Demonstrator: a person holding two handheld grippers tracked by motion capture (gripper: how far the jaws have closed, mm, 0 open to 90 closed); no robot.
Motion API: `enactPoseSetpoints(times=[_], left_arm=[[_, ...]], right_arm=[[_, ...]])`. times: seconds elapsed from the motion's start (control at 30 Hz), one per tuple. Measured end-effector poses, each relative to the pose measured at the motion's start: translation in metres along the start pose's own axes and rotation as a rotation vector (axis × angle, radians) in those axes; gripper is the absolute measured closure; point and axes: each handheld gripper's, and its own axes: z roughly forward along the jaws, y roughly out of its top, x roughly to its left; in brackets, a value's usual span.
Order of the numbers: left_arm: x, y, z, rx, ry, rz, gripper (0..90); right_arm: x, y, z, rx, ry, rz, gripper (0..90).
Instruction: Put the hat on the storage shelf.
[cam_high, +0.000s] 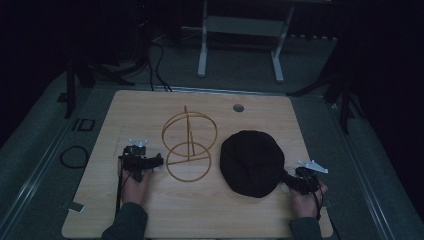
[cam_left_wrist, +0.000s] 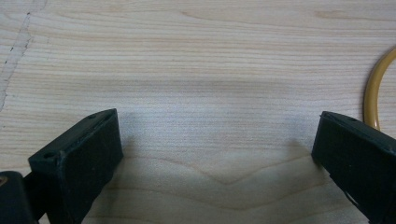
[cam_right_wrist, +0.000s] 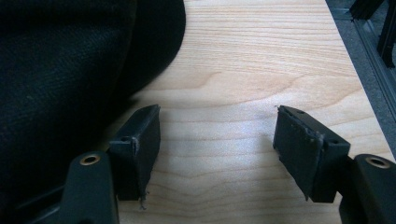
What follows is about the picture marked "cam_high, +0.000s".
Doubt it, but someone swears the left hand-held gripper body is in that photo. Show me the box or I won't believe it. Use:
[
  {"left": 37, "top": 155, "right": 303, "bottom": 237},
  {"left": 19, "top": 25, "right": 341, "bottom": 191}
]
[{"left": 118, "top": 138, "right": 155, "bottom": 183}]

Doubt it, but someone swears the black rectangular floor frame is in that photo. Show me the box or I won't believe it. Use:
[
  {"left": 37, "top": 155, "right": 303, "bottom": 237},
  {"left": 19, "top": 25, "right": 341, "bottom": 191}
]
[{"left": 71, "top": 117, "right": 96, "bottom": 132}]

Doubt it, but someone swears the black floor cable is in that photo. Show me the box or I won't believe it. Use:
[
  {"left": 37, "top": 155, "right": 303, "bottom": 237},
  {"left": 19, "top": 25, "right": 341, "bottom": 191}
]
[{"left": 146, "top": 39, "right": 174, "bottom": 93}]

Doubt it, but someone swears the person's left hand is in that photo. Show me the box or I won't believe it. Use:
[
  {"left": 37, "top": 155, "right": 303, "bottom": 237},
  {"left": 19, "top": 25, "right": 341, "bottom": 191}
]
[{"left": 117, "top": 159, "right": 153, "bottom": 207}]

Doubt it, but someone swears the black hat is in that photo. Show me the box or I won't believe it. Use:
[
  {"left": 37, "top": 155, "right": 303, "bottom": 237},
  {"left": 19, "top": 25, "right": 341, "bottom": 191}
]
[{"left": 219, "top": 130, "right": 286, "bottom": 199}]

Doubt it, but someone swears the person's right hand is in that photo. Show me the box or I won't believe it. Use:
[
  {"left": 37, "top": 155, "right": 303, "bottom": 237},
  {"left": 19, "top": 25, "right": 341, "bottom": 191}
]
[{"left": 290, "top": 180, "right": 329, "bottom": 219}]

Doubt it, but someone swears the black tripod stand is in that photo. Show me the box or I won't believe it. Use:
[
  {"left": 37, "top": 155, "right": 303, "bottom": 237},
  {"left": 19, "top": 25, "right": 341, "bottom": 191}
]
[
  {"left": 286, "top": 36, "right": 366, "bottom": 135},
  {"left": 63, "top": 19, "right": 152, "bottom": 120}
]

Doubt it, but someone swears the white metal desk frame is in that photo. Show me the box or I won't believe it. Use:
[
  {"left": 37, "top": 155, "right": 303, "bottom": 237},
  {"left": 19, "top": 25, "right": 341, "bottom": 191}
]
[{"left": 197, "top": 0, "right": 296, "bottom": 84}]

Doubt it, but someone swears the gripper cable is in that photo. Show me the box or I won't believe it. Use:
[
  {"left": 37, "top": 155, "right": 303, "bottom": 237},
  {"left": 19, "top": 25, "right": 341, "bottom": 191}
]
[
  {"left": 114, "top": 153, "right": 132, "bottom": 219},
  {"left": 302, "top": 173, "right": 325, "bottom": 222}
]

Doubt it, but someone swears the black coiled cable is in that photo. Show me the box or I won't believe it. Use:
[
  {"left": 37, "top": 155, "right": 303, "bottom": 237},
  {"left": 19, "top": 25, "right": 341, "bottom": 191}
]
[{"left": 59, "top": 145, "right": 90, "bottom": 169}]

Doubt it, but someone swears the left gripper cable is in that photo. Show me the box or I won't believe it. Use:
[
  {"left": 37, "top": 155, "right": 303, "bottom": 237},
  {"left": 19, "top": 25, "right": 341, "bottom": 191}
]
[{"left": 114, "top": 153, "right": 132, "bottom": 219}]

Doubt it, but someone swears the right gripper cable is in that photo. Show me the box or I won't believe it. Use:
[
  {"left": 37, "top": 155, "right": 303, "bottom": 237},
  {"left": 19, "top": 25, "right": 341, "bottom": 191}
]
[{"left": 302, "top": 173, "right": 325, "bottom": 222}]

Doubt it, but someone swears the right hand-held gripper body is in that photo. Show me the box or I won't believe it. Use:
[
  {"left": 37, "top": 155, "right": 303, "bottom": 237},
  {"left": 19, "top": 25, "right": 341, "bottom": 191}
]
[{"left": 290, "top": 159, "right": 329, "bottom": 196}]

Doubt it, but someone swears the wooden hat stand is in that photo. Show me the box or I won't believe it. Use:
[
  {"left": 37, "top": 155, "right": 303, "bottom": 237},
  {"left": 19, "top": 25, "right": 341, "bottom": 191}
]
[{"left": 161, "top": 105, "right": 219, "bottom": 183}]

